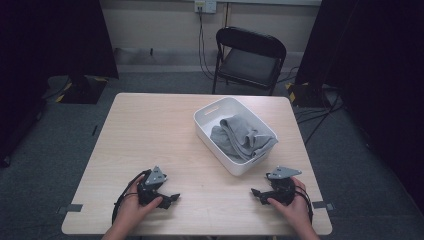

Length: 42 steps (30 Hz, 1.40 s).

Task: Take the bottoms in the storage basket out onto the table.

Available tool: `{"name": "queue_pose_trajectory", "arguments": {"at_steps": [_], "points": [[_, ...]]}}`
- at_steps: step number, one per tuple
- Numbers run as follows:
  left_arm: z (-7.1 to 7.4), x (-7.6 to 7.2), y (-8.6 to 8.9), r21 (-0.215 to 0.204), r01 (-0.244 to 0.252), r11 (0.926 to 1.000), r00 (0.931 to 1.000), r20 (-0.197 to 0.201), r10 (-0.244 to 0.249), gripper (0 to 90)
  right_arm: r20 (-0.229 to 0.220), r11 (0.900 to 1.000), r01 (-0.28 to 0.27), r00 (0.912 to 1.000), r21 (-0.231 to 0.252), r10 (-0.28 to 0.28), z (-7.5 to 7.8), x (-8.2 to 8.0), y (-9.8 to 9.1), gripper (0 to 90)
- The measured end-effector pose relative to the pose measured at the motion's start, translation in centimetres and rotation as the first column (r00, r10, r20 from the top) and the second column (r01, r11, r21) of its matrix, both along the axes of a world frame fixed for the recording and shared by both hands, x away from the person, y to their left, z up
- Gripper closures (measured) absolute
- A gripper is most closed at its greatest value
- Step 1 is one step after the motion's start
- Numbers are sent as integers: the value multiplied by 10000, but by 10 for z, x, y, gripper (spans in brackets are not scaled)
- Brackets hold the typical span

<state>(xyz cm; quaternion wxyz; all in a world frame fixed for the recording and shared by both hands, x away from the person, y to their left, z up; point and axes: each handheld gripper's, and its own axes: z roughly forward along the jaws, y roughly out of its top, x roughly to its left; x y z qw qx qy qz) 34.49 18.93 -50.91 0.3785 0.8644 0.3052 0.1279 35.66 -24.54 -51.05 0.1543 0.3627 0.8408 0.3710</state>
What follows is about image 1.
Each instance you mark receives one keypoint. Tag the grey shorts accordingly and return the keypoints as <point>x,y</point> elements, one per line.
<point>241,138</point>

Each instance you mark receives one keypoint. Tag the person's right hand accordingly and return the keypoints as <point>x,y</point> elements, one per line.
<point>298,210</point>

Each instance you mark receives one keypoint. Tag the person's left hand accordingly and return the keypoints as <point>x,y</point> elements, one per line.
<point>130,211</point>

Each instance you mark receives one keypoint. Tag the white plastic basket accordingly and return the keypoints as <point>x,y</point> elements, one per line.
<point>208,115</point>

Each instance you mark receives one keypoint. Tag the black folding chair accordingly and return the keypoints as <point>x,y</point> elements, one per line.
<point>248,65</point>

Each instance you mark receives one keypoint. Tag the dark curtain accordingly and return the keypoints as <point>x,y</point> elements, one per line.
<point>376,66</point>
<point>50,50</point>

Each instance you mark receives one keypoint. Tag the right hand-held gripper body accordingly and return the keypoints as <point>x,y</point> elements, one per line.
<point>283,188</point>

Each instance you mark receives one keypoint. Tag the small black floor strip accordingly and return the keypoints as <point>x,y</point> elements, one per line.
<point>95,130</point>

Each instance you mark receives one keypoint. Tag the white wall socket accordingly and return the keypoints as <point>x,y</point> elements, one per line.
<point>205,6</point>

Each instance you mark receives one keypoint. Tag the black stand base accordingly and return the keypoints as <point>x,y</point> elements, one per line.
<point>83,91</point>
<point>308,95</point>

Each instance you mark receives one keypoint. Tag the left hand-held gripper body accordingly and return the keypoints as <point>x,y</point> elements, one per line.
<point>151,178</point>

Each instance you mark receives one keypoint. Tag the thin wall pipe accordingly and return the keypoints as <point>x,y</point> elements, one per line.
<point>227,15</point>

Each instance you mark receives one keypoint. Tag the grey tape strip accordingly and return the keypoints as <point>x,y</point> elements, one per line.
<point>321,205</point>
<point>71,208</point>

